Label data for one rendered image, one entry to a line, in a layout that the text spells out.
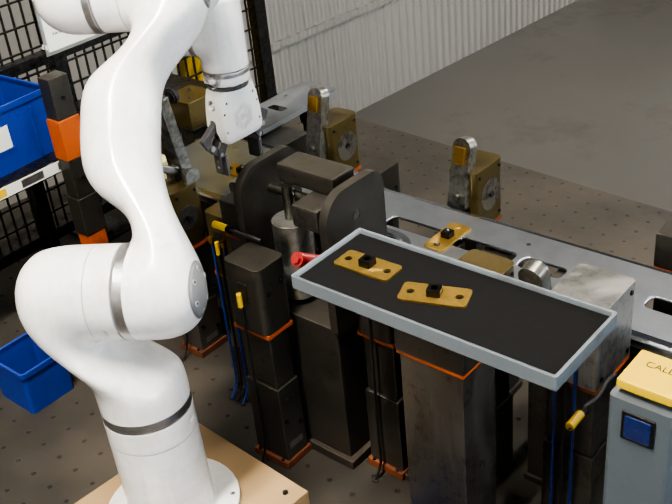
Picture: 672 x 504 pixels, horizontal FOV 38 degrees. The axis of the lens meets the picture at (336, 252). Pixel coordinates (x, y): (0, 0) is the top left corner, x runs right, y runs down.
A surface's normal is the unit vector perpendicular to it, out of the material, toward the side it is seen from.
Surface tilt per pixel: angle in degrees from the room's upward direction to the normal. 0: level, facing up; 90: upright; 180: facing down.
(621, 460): 90
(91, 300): 65
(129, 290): 55
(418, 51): 90
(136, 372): 27
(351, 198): 90
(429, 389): 90
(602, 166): 0
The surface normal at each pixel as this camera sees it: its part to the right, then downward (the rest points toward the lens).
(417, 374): -0.64, 0.45
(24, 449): -0.09, -0.85
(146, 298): -0.09, 0.11
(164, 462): 0.33, 0.44
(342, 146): 0.76, 0.27
